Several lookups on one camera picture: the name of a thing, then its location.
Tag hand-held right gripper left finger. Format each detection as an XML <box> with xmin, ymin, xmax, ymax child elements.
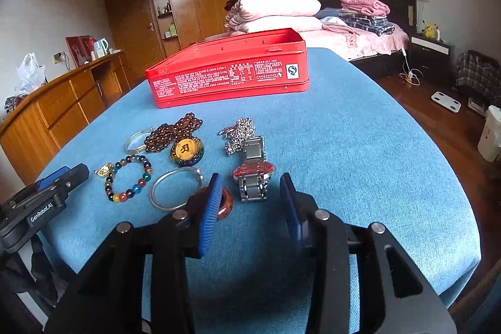
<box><xmin>47</xmin><ymin>173</ymin><xmax>235</xmax><ymax>334</ymax></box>

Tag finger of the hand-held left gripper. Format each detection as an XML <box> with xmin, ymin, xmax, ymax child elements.
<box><xmin>34</xmin><ymin>169</ymin><xmax>68</xmax><ymax>191</ymax></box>
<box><xmin>49</xmin><ymin>163</ymin><xmax>90</xmax><ymax>202</ymax></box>

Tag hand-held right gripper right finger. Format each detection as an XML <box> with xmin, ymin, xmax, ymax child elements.
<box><xmin>279</xmin><ymin>173</ymin><xmax>458</xmax><ymax>334</ymax></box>

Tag brown agate bangle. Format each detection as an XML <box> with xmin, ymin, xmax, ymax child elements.
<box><xmin>188</xmin><ymin>187</ymin><xmax>235</xmax><ymax>221</ymax></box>

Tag multicolour bead bracelet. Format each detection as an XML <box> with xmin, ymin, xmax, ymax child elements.
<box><xmin>95</xmin><ymin>155</ymin><xmax>154</xmax><ymax>203</ymax></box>

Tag silver watch with red face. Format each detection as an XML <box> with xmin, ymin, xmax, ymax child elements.
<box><xmin>232</xmin><ymin>136</ymin><xmax>276</xmax><ymax>202</ymax></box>

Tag silver bangle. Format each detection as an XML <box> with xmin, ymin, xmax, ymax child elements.
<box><xmin>150</xmin><ymin>167</ymin><xmax>205</xmax><ymax>210</ymax></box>

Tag clear glass bangle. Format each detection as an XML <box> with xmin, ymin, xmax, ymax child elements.
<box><xmin>124</xmin><ymin>127</ymin><xmax>155</xmax><ymax>154</ymax></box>

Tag round yellow pendant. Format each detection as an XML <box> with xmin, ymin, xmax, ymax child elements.
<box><xmin>169</xmin><ymin>137</ymin><xmax>204</xmax><ymax>167</ymax></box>

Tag silver ball chain necklace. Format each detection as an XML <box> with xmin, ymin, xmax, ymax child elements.
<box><xmin>218</xmin><ymin>117</ymin><xmax>257</xmax><ymax>157</ymax></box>

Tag brown bead necklace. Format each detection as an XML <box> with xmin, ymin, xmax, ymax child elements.
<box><xmin>144</xmin><ymin>112</ymin><xmax>204</xmax><ymax>154</ymax></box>

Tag red tin box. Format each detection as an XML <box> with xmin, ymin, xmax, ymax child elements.
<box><xmin>145</xmin><ymin>28</ymin><xmax>311</xmax><ymax>110</ymax></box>

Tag wooden desk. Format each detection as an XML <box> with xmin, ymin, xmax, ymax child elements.
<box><xmin>0</xmin><ymin>49</ymin><xmax>132</xmax><ymax>166</ymax></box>

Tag white plastic bag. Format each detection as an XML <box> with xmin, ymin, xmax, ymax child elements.
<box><xmin>15</xmin><ymin>53</ymin><xmax>47</xmax><ymax>94</ymax></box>

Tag red gift box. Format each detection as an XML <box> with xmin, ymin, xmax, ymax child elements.
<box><xmin>65</xmin><ymin>36</ymin><xmax>96</xmax><ymax>66</ymax></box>

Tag pale electric kettle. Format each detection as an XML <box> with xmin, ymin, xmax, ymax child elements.
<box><xmin>93</xmin><ymin>38</ymin><xmax>109</xmax><ymax>59</ymax></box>

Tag wooden door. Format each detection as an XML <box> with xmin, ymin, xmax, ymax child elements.
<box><xmin>104</xmin><ymin>0</ymin><xmax>164</xmax><ymax>63</ymax></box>

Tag bed with dark headboard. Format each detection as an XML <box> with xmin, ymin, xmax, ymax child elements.
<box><xmin>204</xmin><ymin>0</ymin><xmax>417</xmax><ymax>76</ymax></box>

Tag folded pink quilt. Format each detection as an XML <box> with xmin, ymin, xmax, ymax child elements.
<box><xmin>229</xmin><ymin>0</ymin><xmax>322</xmax><ymax>23</ymax></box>
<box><xmin>227</xmin><ymin>15</ymin><xmax>323</xmax><ymax>35</ymax></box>

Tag white bathroom scale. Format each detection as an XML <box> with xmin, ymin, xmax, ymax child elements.
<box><xmin>431</xmin><ymin>91</ymin><xmax>462</xmax><ymax>112</ymax></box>

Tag folded plaid clothes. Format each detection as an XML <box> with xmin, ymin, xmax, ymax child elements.
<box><xmin>338</xmin><ymin>11</ymin><xmax>396</xmax><ymax>35</ymax></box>

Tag dark nightstand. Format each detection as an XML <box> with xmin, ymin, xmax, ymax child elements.
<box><xmin>409</xmin><ymin>34</ymin><xmax>455</xmax><ymax>86</ymax></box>

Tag white bin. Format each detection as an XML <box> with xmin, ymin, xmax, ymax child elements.
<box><xmin>478</xmin><ymin>105</ymin><xmax>501</xmax><ymax>162</ymax></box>

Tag folded pink clothes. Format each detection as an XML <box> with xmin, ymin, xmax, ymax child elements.
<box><xmin>338</xmin><ymin>0</ymin><xmax>391</xmax><ymax>17</ymax></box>

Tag plaid cloth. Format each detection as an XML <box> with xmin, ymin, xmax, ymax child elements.
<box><xmin>456</xmin><ymin>50</ymin><xmax>501</xmax><ymax>108</ymax></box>

